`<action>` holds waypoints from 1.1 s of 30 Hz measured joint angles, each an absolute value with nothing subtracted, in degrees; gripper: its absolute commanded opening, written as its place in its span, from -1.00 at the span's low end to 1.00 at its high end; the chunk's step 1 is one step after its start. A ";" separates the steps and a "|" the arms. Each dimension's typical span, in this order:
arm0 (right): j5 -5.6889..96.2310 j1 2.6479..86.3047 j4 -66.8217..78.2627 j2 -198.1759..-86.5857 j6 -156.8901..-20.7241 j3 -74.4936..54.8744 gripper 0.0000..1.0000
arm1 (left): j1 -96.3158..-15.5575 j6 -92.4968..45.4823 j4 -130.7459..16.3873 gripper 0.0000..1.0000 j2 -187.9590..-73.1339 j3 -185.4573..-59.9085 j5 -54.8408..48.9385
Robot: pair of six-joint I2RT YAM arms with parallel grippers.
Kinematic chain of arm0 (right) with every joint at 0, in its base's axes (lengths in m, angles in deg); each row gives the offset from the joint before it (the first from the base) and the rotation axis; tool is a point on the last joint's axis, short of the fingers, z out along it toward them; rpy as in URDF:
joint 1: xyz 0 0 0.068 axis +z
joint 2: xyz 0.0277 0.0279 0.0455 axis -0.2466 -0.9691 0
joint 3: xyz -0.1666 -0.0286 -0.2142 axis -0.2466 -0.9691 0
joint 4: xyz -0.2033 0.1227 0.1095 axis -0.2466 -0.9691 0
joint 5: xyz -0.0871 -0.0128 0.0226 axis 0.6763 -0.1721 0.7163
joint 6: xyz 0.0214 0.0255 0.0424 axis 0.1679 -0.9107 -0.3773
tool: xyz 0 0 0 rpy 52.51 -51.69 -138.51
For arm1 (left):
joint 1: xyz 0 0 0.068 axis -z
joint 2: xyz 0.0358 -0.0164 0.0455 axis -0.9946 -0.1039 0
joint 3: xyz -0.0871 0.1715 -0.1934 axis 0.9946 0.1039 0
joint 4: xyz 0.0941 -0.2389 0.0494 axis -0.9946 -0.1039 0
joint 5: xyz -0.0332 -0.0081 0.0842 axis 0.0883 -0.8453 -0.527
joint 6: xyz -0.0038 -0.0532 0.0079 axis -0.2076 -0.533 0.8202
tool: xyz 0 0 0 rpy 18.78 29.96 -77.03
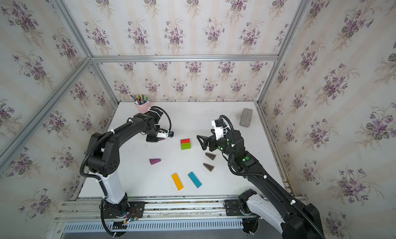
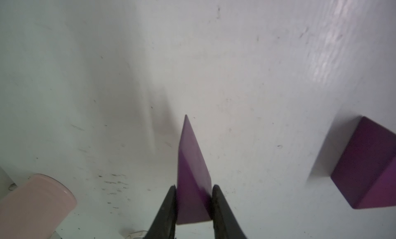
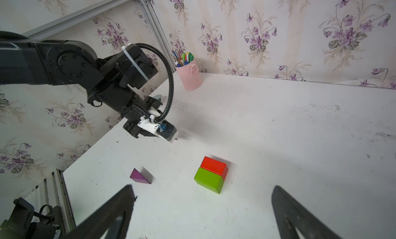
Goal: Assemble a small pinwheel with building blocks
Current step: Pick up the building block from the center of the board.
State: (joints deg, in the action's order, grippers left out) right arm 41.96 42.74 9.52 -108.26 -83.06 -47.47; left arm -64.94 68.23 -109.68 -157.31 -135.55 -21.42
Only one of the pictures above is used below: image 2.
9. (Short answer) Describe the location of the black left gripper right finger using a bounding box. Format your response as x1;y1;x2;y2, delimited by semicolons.
211;184;247;239

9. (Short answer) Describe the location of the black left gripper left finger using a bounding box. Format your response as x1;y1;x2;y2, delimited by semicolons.
144;185;177;239

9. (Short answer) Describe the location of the purple triangular wedge block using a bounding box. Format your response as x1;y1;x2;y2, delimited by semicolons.
176;116;212;225

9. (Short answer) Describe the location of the pink pen holder cup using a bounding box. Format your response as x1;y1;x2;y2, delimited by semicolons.
1;174;77;239

